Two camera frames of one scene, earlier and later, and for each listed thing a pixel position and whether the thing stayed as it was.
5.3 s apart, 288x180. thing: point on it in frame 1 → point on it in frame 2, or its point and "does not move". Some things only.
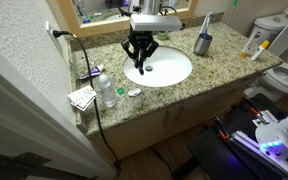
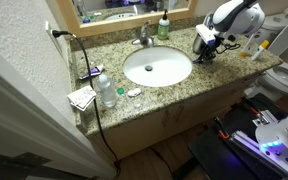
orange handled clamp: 222,131 does not move
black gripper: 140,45 → 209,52
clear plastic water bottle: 108,91 does not move
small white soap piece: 135,92 does not move
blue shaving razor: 140,66 → 197,61
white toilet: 283,33 does not move
